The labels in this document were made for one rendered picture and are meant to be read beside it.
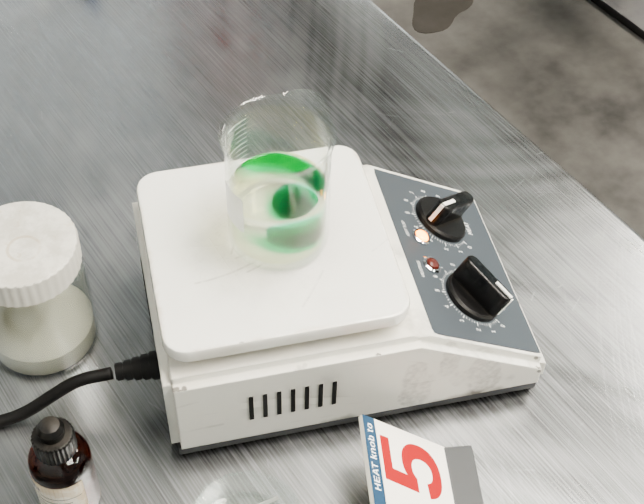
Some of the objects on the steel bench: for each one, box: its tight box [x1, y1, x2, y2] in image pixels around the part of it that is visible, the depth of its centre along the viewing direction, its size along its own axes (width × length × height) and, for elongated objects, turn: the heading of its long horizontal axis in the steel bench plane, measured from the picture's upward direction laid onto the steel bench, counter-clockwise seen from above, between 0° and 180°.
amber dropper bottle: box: [27, 416, 101, 504], centre depth 53 cm, size 3×3×7 cm
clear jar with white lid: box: [0, 201, 99, 378], centre depth 59 cm, size 6×6×8 cm
